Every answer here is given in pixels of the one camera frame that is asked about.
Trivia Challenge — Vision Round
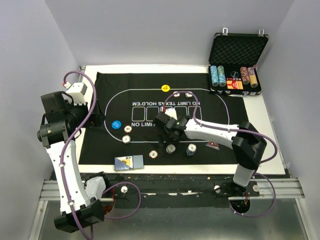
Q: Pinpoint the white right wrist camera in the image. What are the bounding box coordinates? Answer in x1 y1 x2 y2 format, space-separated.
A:
164 108 178 120

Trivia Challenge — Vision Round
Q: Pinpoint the green chip row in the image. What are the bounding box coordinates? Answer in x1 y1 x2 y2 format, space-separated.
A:
217 65 227 87

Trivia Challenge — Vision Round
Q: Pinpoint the purple tan chip row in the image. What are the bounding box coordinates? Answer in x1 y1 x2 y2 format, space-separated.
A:
247 67 258 88

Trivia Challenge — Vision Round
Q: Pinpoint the red white 100 chip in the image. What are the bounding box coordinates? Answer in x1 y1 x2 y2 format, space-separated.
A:
124 125 133 134

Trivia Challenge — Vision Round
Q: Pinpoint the blue playing card deck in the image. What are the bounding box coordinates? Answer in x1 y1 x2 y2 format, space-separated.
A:
114 155 145 171

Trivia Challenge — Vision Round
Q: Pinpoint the red white chip near edge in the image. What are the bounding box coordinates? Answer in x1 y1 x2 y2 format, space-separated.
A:
148 150 158 159

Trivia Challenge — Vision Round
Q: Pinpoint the yellow round dealer button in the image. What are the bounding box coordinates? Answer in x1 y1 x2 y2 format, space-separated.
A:
161 84 171 92

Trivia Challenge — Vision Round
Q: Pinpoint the grey white 1 chip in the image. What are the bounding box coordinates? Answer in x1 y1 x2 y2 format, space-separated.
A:
122 135 131 144

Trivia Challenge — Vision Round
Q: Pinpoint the red brown chip row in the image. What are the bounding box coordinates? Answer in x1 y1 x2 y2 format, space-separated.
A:
240 66 250 85

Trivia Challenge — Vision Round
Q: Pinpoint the red orange card box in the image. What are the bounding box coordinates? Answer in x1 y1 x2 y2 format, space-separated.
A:
226 77 244 90

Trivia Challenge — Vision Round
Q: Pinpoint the black poker table mat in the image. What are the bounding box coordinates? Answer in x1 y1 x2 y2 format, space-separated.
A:
79 73 248 165

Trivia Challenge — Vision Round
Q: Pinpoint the blue white chip stack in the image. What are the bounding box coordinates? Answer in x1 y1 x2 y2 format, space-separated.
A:
186 143 197 157

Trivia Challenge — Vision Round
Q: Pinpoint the red triangular dealer marker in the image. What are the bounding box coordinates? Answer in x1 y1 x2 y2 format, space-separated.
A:
205 141 220 150

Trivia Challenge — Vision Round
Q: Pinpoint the light blue chip row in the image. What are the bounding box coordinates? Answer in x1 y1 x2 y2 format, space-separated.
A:
210 65 219 87

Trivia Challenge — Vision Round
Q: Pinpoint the aluminium mounting rail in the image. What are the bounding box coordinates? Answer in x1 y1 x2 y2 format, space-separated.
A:
39 177 306 201

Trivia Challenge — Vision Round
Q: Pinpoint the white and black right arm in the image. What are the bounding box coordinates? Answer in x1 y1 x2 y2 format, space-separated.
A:
153 112 267 196

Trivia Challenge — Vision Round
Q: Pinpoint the blue small blind button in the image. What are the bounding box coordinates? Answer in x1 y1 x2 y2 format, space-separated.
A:
111 120 122 130

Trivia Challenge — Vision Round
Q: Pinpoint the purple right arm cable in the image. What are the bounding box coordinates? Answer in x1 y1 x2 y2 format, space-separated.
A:
161 90 278 218

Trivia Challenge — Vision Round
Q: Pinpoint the black aluminium poker chip case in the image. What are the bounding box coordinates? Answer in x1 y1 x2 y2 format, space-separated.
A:
208 27 269 96

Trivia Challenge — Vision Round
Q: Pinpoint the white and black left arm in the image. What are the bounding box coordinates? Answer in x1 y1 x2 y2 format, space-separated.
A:
37 88 111 233

